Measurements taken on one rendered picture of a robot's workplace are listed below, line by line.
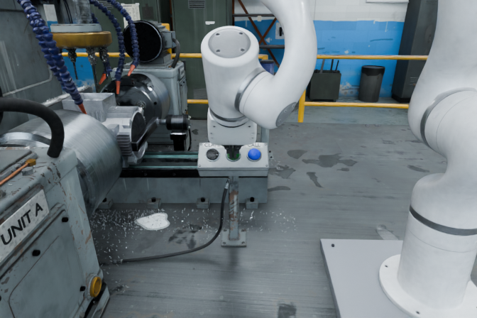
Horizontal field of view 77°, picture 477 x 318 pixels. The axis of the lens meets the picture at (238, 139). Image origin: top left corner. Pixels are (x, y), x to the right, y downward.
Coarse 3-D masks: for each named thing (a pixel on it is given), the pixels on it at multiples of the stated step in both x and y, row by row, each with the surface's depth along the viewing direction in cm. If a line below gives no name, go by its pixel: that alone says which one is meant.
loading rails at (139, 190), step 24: (144, 168) 95; (168, 168) 95; (192, 168) 95; (120, 192) 98; (144, 192) 98; (168, 192) 98; (192, 192) 98; (216, 192) 98; (240, 192) 98; (264, 192) 99
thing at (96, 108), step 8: (88, 96) 98; (96, 96) 98; (104, 96) 98; (112, 96) 97; (64, 104) 90; (72, 104) 90; (88, 104) 90; (96, 104) 90; (104, 104) 91; (112, 104) 97; (88, 112) 90; (96, 112) 90; (104, 112) 91; (104, 120) 92
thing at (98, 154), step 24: (72, 120) 68; (96, 120) 74; (0, 144) 56; (24, 144) 56; (48, 144) 59; (72, 144) 61; (96, 144) 67; (96, 168) 64; (120, 168) 77; (96, 192) 63
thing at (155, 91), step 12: (132, 72) 124; (144, 72) 126; (108, 84) 114; (120, 84) 114; (132, 84) 113; (144, 84) 114; (156, 84) 122; (120, 96) 115; (132, 96) 115; (144, 96) 115; (156, 96) 116; (168, 96) 130; (144, 108) 116; (156, 108) 117; (168, 108) 131
